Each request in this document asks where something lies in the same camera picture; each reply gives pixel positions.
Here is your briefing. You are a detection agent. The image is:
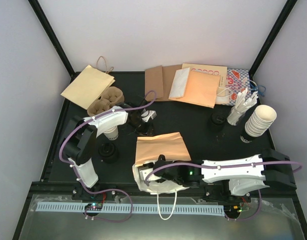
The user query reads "stack of black cup lids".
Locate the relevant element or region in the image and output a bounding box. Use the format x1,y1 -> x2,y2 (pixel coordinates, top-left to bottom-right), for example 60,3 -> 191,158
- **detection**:
208,112 -> 227,132

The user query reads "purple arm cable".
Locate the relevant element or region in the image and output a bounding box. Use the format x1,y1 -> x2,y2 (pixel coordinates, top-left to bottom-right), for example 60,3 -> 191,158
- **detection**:
144,160 -> 304,185
58,90 -> 158,196

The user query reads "light blue cable duct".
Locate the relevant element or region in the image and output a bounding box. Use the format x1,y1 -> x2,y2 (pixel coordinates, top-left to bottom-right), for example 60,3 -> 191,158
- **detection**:
35,202 -> 225,217

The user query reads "orange paper bag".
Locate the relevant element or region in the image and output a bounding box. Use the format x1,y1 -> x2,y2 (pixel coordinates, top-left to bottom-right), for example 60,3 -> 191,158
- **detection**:
172,70 -> 221,108
132,132 -> 191,221

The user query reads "stack of white paper cups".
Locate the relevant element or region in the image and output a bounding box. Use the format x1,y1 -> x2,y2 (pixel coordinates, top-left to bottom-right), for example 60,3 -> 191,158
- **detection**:
103,126 -> 119,141

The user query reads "beige bag with red circles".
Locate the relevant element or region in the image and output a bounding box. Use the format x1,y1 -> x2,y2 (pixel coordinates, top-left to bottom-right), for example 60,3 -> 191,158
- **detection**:
182,63 -> 228,76

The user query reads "tan paper bag with handles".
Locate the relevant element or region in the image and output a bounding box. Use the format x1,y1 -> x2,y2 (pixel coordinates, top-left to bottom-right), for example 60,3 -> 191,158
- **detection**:
60,56 -> 115,110

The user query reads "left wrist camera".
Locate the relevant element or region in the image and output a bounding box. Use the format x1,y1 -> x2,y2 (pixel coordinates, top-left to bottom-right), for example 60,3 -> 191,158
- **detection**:
141,110 -> 157,123

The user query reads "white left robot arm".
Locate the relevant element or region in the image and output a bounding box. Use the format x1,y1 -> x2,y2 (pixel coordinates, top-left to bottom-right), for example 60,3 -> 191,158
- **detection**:
58,102 -> 157,200

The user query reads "brown kraft paper bag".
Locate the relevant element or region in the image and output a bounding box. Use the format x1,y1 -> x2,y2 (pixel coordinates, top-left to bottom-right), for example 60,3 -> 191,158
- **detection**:
144,64 -> 182,102

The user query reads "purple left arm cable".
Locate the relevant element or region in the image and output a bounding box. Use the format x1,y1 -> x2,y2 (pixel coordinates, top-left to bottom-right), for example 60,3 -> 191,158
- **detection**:
58,90 -> 158,196

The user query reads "white paper bag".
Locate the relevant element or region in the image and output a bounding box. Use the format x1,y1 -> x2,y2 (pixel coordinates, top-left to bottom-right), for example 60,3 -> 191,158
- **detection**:
168,67 -> 190,100

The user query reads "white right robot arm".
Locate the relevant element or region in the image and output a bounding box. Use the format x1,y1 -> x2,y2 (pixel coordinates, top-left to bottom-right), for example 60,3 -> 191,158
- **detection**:
144,149 -> 297,202

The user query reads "black frame post right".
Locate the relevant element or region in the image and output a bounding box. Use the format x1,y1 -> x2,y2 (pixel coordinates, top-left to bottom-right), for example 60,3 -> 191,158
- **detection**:
248,0 -> 297,79

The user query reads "black frame post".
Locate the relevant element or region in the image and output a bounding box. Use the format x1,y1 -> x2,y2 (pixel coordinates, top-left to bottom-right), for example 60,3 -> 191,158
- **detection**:
28,0 -> 76,77
248,0 -> 297,79

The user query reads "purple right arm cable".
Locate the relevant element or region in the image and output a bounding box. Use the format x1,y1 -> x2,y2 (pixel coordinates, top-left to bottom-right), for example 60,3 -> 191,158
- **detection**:
144,160 -> 304,185

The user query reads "black frame post left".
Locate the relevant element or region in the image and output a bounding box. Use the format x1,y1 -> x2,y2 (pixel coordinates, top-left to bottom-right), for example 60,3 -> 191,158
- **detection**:
28,0 -> 76,77

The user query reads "stack of pulp cup carriers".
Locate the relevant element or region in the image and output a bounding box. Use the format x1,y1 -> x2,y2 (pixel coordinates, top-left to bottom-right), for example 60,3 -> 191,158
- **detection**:
87,86 -> 125,117

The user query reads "blue checkered paper bag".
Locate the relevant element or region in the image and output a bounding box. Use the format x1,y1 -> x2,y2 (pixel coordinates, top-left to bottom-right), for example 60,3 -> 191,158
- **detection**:
224,68 -> 266,106

